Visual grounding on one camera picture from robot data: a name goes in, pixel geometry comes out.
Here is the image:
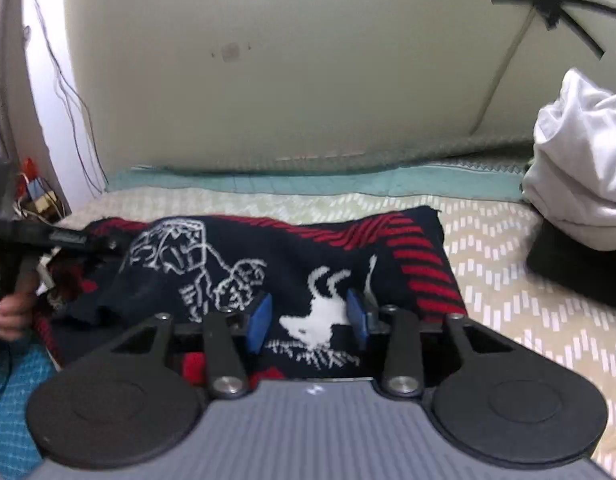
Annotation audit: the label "beige patterned blanket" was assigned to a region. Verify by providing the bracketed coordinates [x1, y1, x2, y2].
[53, 192, 616, 478]

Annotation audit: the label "white crumpled garment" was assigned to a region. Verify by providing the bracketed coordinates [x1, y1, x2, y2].
[520, 67, 616, 251]

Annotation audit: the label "thin dark hanging wires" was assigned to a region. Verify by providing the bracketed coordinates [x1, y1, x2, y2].
[20, 0, 109, 196]

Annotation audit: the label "person's left hand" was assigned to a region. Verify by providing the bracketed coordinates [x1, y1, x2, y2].
[0, 292, 36, 342]

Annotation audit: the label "grey curtain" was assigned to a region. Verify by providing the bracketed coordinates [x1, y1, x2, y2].
[0, 0, 26, 161]

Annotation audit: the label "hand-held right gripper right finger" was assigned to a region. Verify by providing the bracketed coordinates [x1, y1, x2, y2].
[345, 288, 569, 397]

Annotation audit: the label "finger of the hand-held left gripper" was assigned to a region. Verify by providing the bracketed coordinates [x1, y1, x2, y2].
[12, 224, 120, 257]

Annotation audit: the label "teal quilted mat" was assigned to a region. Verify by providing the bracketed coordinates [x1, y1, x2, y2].
[105, 157, 531, 197]

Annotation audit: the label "navy knitted sweater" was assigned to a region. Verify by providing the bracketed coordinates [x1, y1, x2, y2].
[35, 205, 469, 386]

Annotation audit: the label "small coloured clutter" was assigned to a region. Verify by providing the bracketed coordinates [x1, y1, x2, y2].
[15, 157, 71, 222]

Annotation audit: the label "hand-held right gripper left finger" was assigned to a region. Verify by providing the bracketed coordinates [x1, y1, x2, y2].
[63, 292, 274, 398]

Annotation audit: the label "black cloth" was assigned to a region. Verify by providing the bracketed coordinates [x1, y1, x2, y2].
[525, 220, 616, 306]

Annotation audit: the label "blue patterned cloth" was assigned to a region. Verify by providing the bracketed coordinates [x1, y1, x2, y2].
[0, 345, 59, 478]

